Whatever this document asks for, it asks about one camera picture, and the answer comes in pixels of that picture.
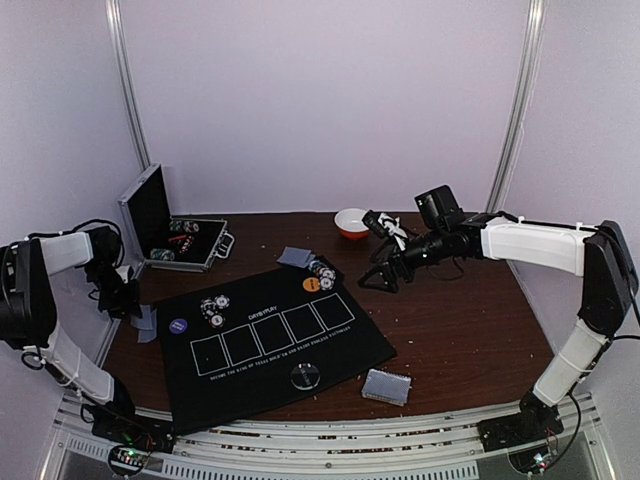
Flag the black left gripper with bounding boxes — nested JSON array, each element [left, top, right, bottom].
[[83, 261, 142, 320]]

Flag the blue patterned playing card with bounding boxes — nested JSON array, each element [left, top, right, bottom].
[[137, 319, 157, 344], [130, 305, 157, 331], [277, 246, 316, 268]]

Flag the poker chip row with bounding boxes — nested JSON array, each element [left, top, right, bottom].
[[150, 248, 176, 262], [169, 219, 200, 234]]

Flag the purple small blind button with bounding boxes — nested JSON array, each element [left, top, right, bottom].
[[168, 318, 188, 335]]

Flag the poker chip pile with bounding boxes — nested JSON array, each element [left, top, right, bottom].
[[200, 295, 230, 328], [307, 259, 337, 291]]

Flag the orange big blind button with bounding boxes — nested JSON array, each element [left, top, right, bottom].
[[302, 277, 321, 293]]

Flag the grey playing card deck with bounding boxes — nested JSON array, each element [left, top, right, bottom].
[[361, 369, 412, 406]]

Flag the black dealer button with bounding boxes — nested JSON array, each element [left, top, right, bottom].
[[290, 362, 321, 391]]

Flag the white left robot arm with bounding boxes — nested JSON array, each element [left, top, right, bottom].
[[1, 226, 144, 444]]

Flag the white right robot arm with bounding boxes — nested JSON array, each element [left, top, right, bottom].
[[359, 211, 639, 442]]

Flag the aluminium poker chip case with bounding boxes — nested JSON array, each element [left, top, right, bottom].
[[118, 164, 235, 272]]

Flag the black all-in triangle plaque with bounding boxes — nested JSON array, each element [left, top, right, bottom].
[[168, 235, 188, 243]]

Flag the white and red bowl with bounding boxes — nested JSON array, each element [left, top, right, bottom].
[[334, 208, 370, 240]]

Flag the black poker play mat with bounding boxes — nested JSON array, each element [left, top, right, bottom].
[[155, 257, 396, 434]]

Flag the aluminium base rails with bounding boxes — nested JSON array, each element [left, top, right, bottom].
[[39, 392, 609, 480]]

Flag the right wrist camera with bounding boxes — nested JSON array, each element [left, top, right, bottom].
[[414, 185, 465, 230]]

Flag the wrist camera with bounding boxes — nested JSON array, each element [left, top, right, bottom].
[[89, 226, 122, 267], [414, 185, 465, 230]]

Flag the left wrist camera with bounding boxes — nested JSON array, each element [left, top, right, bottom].
[[89, 226, 122, 267]]

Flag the right aluminium frame post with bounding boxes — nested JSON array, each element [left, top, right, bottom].
[[486, 0, 548, 212]]

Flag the aluminium frame post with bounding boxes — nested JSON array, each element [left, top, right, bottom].
[[105, 0, 151, 171], [486, 0, 548, 212]]

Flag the left aluminium frame post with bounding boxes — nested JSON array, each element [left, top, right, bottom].
[[105, 0, 151, 171]]

